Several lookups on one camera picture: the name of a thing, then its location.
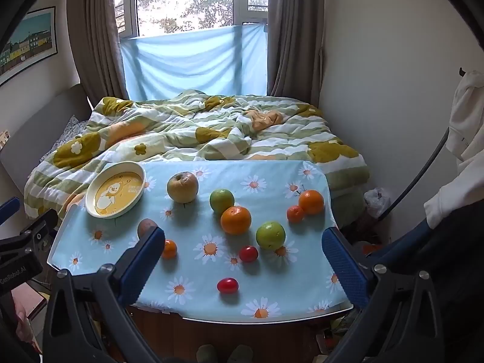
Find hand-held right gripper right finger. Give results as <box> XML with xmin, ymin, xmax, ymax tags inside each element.
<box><xmin>321</xmin><ymin>226</ymin><xmax>443</xmax><ymax>363</ymax></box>

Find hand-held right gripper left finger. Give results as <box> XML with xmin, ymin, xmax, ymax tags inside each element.
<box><xmin>41</xmin><ymin>226</ymin><xmax>167</xmax><ymax>363</ymax></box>

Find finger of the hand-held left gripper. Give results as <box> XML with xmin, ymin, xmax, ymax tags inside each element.
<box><xmin>0</xmin><ymin>210</ymin><xmax>59</xmax><ymax>261</ymax></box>
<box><xmin>0</xmin><ymin>197</ymin><xmax>21</xmax><ymax>227</ymax></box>

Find brown kiwi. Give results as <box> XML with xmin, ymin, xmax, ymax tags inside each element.
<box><xmin>137</xmin><ymin>218</ymin><xmax>159</xmax><ymax>240</ymax></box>

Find green apple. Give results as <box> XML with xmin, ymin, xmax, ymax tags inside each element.
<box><xmin>256</xmin><ymin>221</ymin><xmax>286</xmax><ymax>251</ymax></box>
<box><xmin>209</xmin><ymin>188</ymin><xmax>235</xmax><ymax>215</ymax></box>

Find cream and yellow plate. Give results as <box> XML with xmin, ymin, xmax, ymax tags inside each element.
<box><xmin>85</xmin><ymin>161</ymin><xmax>146</xmax><ymax>219</ymax></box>

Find red apple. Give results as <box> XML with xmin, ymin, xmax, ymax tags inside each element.
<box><xmin>217</xmin><ymin>277</ymin><xmax>240</xmax><ymax>294</ymax></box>

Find large orange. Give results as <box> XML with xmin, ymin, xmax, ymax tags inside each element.
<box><xmin>220</xmin><ymin>206</ymin><xmax>252</xmax><ymax>235</ymax></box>

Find blue daisy tablecloth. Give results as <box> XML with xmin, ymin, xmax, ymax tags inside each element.
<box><xmin>47</xmin><ymin>160</ymin><xmax>354</xmax><ymax>320</ymax></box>

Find medium orange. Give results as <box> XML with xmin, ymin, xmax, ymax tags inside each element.
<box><xmin>298</xmin><ymin>189</ymin><xmax>325</xmax><ymax>215</ymax></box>

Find white plastic bag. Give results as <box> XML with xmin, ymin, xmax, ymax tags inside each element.
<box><xmin>364</xmin><ymin>187</ymin><xmax>394</xmax><ymax>218</ymax></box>

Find grey headboard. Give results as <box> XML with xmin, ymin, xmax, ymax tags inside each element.
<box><xmin>0</xmin><ymin>83</ymin><xmax>93</xmax><ymax>197</ymax></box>

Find yellow-brown apple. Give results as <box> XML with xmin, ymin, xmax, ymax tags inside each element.
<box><xmin>167</xmin><ymin>172</ymin><xmax>199</xmax><ymax>204</ymax></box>

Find red tomato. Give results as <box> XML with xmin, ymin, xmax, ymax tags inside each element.
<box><xmin>238</xmin><ymin>246</ymin><xmax>259</xmax><ymax>263</ymax></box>

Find dotted pillow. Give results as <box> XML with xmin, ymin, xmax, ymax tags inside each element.
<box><xmin>40</xmin><ymin>115</ymin><xmax>89</xmax><ymax>163</ymax></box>

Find grey-green slipper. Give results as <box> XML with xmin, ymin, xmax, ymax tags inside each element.
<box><xmin>196</xmin><ymin>344</ymin><xmax>220</xmax><ymax>363</ymax></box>
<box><xmin>226</xmin><ymin>344</ymin><xmax>254</xmax><ymax>363</ymax></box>

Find green striped flower blanket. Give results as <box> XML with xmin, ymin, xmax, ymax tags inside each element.
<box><xmin>25</xmin><ymin>90</ymin><xmax>370</xmax><ymax>220</ymax></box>

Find white hanging garment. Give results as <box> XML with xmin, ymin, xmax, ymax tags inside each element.
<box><xmin>423</xmin><ymin>70</ymin><xmax>484</xmax><ymax>227</ymax></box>

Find brown curtain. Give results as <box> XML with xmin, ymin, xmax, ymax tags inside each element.
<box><xmin>67</xmin><ymin>0</ymin><xmax>131</xmax><ymax>101</ymax></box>
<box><xmin>267</xmin><ymin>0</ymin><xmax>326</xmax><ymax>104</ymax></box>

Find light blue window cloth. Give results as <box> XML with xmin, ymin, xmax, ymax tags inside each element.
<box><xmin>120</xmin><ymin>23</ymin><xmax>269</xmax><ymax>102</ymax></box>

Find window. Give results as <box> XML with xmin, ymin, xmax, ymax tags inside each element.
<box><xmin>113</xmin><ymin>0</ymin><xmax>271</xmax><ymax>40</ymax></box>

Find black cable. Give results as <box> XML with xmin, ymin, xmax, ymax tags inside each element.
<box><xmin>374</xmin><ymin>126</ymin><xmax>450</xmax><ymax>222</ymax></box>

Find framed wall poster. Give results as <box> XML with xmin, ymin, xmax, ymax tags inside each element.
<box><xmin>0</xmin><ymin>6</ymin><xmax>58</xmax><ymax>86</ymax></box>

